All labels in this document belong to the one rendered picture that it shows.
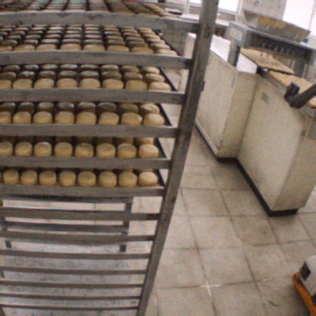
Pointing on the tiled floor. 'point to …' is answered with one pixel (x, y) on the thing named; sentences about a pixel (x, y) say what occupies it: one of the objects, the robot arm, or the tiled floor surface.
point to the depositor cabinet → (222, 102)
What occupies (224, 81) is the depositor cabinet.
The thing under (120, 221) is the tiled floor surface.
